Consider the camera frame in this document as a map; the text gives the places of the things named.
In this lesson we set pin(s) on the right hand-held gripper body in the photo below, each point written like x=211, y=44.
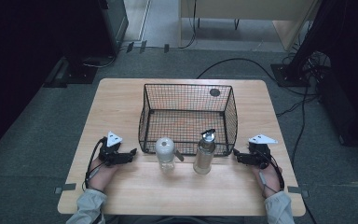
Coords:
x=258, y=157

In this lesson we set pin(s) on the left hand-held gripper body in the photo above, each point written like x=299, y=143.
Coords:
x=113, y=155

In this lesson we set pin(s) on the clear bottle with white cap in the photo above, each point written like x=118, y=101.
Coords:
x=164, y=151

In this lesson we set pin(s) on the steel bottle with black lid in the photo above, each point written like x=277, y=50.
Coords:
x=204, y=155

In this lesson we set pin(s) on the person's left hand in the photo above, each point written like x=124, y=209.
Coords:
x=102, y=175

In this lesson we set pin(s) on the person's right hand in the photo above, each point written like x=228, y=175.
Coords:
x=270, y=180

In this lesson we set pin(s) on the round dark table grommet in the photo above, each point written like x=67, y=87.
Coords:
x=214, y=92

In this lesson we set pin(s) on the person's dark trousers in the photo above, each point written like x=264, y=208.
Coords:
x=174, y=220

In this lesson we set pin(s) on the black stand with square base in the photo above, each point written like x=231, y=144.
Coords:
x=290, y=74

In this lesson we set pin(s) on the dark stand with flat base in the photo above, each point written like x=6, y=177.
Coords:
x=74, y=73

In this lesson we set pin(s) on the short dark floor strip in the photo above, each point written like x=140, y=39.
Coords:
x=130, y=47

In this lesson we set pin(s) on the dark grey cabinet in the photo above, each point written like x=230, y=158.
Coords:
x=113, y=21

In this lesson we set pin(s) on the light wooden desk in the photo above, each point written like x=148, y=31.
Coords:
x=245, y=9

